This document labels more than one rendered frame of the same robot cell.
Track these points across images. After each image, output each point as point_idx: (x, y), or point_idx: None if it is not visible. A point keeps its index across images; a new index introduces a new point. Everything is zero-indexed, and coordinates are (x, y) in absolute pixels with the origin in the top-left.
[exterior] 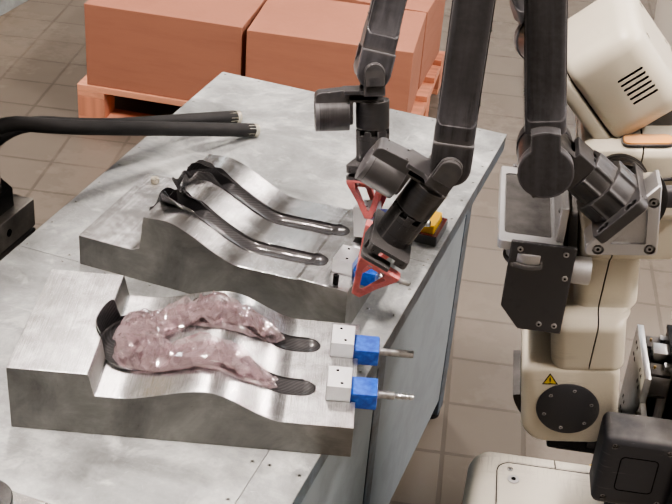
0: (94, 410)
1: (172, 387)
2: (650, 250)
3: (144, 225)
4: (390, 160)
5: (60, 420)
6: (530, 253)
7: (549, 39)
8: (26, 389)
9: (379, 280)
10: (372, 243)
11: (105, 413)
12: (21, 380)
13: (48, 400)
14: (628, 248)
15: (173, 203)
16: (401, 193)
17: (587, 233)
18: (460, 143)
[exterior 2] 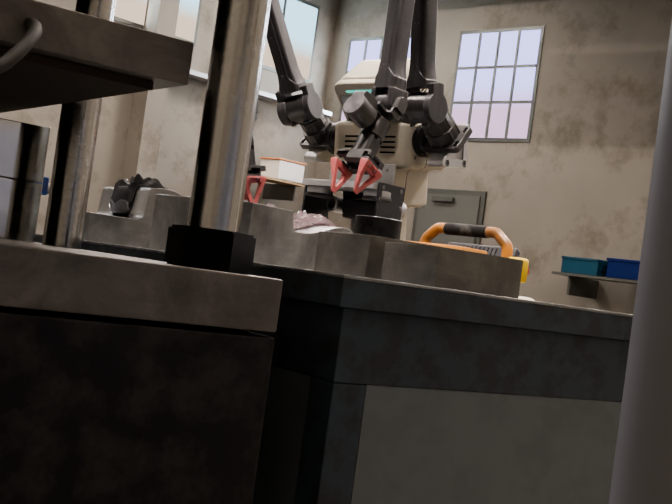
0: (291, 244)
1: (324, 228)
2: (464, 164)
3: (151, 195)
4: (370, 99)
5: (272, 255)
6: (387, 191)
7: (432, 33)
8: (259, 224)
9: (368, 180)
10: (371, 150)
11: (296, 247)
12: (258, 215)
13: (269, 235)
14: (457, 162)
15: (157, 184)
16: (368, 126)
17: (435, 158)
18: (402, 89)
